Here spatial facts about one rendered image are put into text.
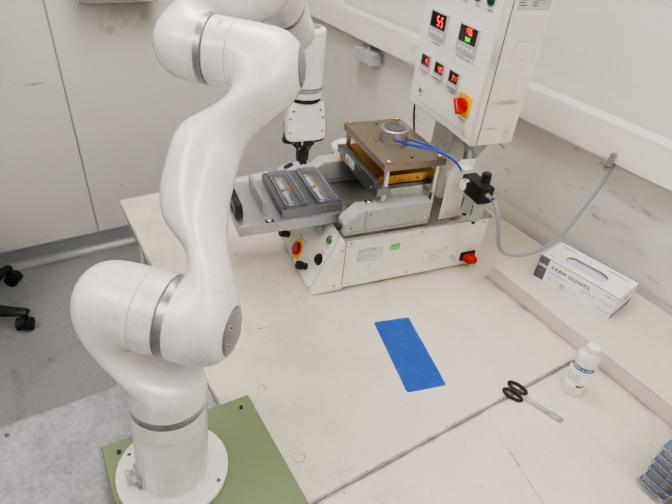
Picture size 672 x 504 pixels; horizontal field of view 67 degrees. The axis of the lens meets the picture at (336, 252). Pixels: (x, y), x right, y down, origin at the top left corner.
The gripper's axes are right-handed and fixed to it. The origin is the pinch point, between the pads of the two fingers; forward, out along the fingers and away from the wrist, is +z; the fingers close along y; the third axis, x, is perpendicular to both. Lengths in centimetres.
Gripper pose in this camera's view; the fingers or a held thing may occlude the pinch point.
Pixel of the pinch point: (302, 155)
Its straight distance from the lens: 133.7
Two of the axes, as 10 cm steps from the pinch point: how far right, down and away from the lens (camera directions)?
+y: 9.3, -1.5, 3.2
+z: -0.8, 8.0, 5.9
